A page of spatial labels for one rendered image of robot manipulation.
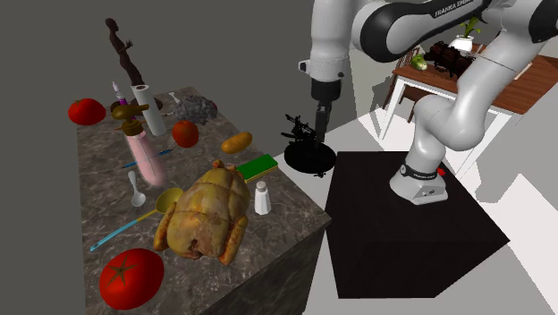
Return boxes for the purple and white small bottle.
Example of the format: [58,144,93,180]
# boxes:
[111,81,130,108]

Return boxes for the brown potato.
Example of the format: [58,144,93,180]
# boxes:
[220,132,254,155]

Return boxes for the white salt shaker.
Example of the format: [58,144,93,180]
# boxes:
[254,180,272,217]

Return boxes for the dark brown human figure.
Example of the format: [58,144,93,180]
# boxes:
[104,17,165,114]

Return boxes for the black figure on round base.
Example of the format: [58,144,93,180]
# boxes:
[280,114,338,178]

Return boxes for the large red tomato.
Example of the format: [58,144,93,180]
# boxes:
[98,247,165,311]

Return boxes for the white paper towel roll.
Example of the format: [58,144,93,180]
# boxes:
[131,83,168,137]

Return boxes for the blue pen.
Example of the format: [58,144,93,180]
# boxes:
[122,149,174,169]

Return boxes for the pink spray bottle brown head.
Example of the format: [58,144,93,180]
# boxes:
[112,103,168,188]

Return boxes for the white spoon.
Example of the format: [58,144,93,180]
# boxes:
[127,169,148,208]

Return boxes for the black robot stand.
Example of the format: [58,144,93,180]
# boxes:
[324,149,512,301]

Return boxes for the grey crumpled lump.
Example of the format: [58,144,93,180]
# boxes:
[174,95,218,127]

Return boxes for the wooden dining table white legs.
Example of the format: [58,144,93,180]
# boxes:
[380,16,558,176]

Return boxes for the yellow ladle blue handle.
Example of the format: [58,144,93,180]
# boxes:
[89,187,184,253]

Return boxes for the roast chicken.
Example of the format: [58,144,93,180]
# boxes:
[152,159,252,267]

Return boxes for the green and yellow sponge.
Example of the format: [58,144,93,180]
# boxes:
[236,153,280,184]

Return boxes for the small red tomato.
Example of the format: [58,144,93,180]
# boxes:
[171,119,200,149]

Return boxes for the medium red tomato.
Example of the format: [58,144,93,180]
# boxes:
[67,98,107,127]

